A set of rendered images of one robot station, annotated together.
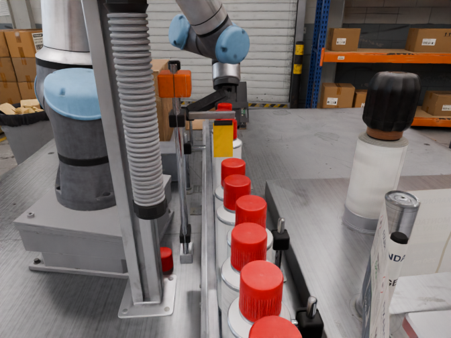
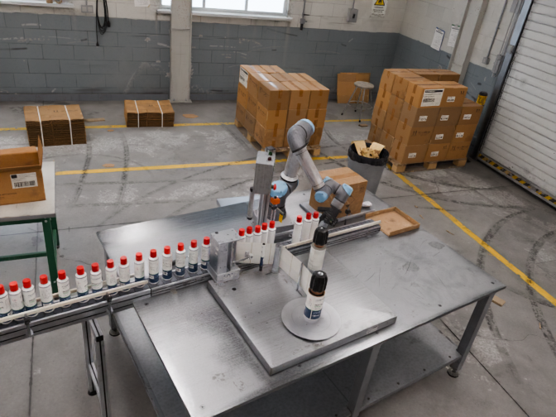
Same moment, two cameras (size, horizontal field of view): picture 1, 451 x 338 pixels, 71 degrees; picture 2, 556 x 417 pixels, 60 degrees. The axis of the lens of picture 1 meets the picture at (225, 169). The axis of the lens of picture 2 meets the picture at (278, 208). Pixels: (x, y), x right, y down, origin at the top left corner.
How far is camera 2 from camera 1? 2.62 m
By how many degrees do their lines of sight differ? 50
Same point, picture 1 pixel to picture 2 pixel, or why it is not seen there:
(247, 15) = not seen: outside the picture
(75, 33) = (289, 172)
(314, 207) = not seen: hidden behind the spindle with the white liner
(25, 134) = (355, 167)
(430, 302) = (285, 280)
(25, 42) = (416, 94)
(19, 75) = (401, 116)
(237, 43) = (319, 197)
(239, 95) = (333, 213)
